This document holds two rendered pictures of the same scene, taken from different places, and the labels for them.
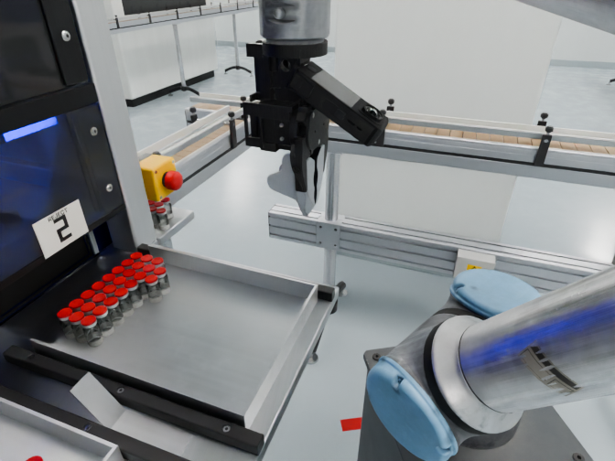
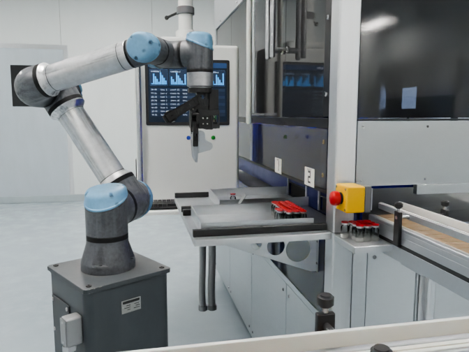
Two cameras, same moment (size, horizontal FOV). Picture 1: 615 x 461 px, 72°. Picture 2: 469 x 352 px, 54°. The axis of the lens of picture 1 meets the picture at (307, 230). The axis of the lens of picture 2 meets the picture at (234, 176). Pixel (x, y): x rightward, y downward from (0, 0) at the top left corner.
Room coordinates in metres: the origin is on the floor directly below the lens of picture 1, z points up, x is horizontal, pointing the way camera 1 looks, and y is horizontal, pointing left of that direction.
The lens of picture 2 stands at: (1.68, -0.62, 1.22)
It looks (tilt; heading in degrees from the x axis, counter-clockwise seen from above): 8 degrees down; 148
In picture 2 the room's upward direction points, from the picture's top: straight up
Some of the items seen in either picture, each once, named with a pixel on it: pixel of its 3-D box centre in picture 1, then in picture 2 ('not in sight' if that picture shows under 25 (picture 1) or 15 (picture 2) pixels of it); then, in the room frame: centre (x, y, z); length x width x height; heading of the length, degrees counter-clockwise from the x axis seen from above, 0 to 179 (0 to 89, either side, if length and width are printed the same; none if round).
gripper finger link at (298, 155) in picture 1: (302, 155); not in sight; (0.47, 0.01, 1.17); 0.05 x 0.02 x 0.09; 159
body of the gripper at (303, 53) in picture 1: (289, 96); (202, 109); (0.50, 0.02, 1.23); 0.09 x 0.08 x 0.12; 69
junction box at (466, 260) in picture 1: (473, 266); not in sight; (1.16, -0.57, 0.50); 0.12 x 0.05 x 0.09; 70
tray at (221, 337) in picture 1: (187, 318); (248, 216); (0.49, 0.19, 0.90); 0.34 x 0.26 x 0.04; 69
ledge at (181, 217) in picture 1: (152, 221); (367, 242); (0.83, 0.35, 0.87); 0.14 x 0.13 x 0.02; 70
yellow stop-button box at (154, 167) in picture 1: (153, 176); (352, 197); (0.80, 0.32, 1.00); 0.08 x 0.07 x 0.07; 70
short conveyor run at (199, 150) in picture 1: (181, 154); (468, 250); (1.12, 0.35, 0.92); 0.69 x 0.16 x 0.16; 160
